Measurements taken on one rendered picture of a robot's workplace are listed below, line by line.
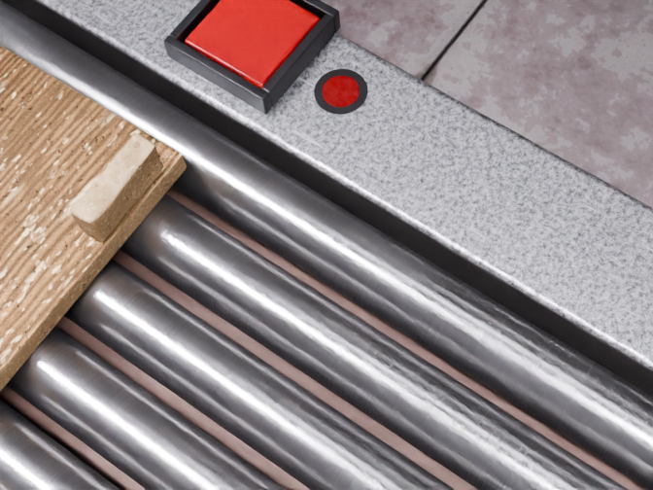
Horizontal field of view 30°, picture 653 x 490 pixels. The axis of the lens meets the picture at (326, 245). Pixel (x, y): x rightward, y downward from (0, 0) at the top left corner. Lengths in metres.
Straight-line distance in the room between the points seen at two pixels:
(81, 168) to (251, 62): 0.12
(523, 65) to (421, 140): 1.15
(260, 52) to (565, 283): 0.22
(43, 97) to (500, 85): 1.17
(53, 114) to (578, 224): 0.31
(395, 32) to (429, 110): 1.17
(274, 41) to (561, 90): 1.13
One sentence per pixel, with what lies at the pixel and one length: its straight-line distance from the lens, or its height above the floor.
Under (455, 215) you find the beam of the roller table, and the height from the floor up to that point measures 0.92.
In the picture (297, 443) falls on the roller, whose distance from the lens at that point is 0.63.
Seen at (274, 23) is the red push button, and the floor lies 0.93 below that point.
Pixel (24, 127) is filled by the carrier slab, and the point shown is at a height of 0.94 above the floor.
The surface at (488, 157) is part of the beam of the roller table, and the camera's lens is 0.70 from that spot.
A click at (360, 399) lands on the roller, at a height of 0.91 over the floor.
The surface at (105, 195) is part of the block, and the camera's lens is 0.66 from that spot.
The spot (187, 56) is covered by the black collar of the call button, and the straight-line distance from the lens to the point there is 0.74.
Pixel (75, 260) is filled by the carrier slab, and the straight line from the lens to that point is 0.68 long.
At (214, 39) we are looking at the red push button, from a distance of 0.74.
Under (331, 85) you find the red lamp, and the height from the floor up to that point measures 0.92.
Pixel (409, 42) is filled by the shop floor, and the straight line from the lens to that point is 1.87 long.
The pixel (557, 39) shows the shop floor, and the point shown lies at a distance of 1.88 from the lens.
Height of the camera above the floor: 1.52
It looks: 63 degrees down
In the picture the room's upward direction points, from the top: 9 degrees counter-clockwise
